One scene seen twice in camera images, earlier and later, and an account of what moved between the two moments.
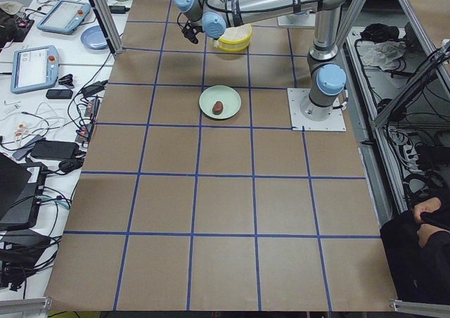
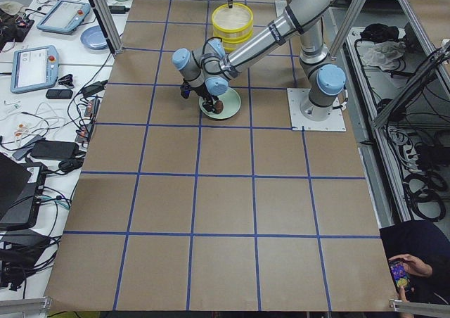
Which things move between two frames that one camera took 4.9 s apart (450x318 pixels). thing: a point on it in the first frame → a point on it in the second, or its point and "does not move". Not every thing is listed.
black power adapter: x=119 y=9 does not move
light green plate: x=219 y=102 does not move
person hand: x=429 y=205 → x=413 y=264
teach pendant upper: x=64 y=17 does not move
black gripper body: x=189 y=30 → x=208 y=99
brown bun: x=217 y=107 does not move
